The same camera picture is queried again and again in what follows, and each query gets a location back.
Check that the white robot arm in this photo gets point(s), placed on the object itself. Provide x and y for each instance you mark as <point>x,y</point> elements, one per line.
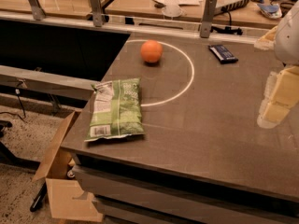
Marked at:
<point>286,44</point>

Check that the green chip bag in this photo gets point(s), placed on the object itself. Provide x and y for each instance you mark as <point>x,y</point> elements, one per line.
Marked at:
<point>116,110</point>

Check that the dark blue rxbar wrapper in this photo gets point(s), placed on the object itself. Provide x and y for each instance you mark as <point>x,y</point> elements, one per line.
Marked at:
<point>223,54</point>

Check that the metal bracket middle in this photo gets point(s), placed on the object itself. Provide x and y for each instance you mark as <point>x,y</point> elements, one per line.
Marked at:
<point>97,13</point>

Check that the grey drawer front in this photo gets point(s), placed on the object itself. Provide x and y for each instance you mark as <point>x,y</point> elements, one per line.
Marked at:
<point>143,202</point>

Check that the blue white packet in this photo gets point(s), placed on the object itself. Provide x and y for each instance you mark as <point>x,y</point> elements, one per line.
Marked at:
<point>270,11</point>

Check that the metal bracket right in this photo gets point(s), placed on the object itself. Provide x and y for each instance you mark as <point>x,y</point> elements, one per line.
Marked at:
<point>206,22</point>

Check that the metal bracket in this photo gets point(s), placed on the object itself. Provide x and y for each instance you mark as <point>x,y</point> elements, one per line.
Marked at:
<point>37,11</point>
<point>97,13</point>
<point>206,22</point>

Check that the cardboard box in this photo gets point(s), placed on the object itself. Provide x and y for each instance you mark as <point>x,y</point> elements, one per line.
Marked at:
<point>66,198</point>

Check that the grey power strip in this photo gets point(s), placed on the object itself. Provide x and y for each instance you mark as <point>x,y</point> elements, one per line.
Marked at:
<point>229,5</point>

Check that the black office chair base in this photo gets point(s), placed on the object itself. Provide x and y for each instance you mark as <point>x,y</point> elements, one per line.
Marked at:
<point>8,158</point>

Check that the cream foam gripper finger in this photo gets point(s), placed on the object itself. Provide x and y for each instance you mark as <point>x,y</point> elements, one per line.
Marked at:
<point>281,94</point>
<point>266,41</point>

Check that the orange fruit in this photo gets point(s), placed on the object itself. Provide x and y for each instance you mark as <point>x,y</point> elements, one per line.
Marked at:
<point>151,51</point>

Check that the white face mask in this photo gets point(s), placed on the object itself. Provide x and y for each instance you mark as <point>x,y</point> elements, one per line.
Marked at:
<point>172,11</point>

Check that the metal bracket left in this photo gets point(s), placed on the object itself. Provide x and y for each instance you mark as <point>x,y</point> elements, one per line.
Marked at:
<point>37,11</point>

